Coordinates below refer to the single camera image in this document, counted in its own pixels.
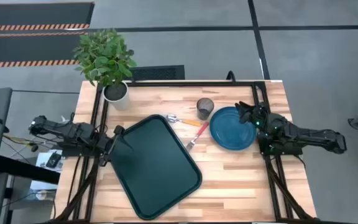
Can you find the yellow cable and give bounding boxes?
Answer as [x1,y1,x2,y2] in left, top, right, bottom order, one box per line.
[3,134,39,147]

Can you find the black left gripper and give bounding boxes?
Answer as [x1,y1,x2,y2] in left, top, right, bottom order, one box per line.
[98,125,126,167]

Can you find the black ribbed floor mat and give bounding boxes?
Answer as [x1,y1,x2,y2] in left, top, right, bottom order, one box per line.
[128,64,186,82]

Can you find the white paper sheet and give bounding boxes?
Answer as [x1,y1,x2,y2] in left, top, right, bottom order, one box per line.
[29,149,64,191]

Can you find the fork with red handle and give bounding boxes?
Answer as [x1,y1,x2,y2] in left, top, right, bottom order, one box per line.
[185,121,210,152]

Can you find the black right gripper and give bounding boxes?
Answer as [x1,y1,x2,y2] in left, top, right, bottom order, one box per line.
[234,101,269,129]

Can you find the green leafy plant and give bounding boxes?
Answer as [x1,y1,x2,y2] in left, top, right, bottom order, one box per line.
[72,28,138,88]

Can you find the dark green plastic tray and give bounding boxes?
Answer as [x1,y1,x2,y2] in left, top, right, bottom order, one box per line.
[109,114,203,221]

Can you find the black mat orange hazard stripes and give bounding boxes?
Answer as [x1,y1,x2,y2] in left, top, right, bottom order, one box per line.
[0,1,95,32]
[0,30,88,68]

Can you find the white plant pot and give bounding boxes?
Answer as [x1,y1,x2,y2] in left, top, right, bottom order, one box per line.
[102,80,131,111]

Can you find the black desk bar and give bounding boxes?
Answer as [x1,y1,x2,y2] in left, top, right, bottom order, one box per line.
[0,154,62,185]

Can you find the faceted dark glass cup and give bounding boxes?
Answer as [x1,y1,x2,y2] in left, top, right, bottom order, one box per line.
[196,97,215,121]

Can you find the spoon with orange handle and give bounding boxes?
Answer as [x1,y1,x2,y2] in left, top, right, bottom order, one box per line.
[165,113,203,128]

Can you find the black aluminium table frame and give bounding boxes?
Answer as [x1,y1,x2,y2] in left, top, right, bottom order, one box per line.
[47,80,319,224]

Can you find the black handheld device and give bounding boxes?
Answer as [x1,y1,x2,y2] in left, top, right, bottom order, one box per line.
[45,151,63,169]

